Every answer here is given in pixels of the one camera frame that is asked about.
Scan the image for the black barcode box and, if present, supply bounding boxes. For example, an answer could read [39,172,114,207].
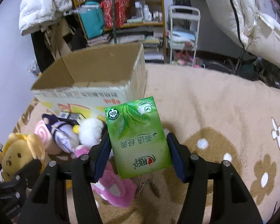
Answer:
[58,112,85,121]

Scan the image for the teal bag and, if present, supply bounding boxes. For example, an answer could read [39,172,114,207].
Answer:
[79,1,105,39]

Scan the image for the stack of books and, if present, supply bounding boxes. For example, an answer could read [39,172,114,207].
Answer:
[87,26,165,62]

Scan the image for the white fluffy bird plush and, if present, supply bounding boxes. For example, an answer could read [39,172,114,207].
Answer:
[73,118,105,149]

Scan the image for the wooden shelf unit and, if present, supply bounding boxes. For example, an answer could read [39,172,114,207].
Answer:
[72,0,167,63]

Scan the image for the white puffer jacket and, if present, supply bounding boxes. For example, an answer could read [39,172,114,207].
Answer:
[18,0,72,36]

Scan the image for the green pole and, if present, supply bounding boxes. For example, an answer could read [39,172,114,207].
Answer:
[112,0,117,44]

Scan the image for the cardboard box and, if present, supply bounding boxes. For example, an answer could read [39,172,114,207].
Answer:
[31,43,147,119]

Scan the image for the yellow dog plush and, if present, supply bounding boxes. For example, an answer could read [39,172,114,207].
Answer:
[0,133,45,181]

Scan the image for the pink white bear plush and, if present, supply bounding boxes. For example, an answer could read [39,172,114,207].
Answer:
[74,144,139,209]

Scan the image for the cream mattress with black zipper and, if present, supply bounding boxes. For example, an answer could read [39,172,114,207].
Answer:
[206,0,257,50]

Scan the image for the green tissue pack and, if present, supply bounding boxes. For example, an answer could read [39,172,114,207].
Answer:
[105,97,172,179]

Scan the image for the cream pillow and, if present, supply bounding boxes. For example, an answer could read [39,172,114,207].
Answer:
[246,13,280,69]

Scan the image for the white utility cart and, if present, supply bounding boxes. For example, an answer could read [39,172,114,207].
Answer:
[168,5,201,67]

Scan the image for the purple hair doll plush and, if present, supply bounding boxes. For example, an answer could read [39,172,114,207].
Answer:
[42,114,80,153]

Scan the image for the pink swirl round plush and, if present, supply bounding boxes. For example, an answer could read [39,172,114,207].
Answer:
[34,120,62,155]

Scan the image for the red patterned gift bag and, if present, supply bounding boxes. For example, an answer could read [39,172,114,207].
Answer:
[100,0,131,28]

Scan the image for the beige patterned fluffy rug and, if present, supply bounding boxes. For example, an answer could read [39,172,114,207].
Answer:
[12,63,280,224]

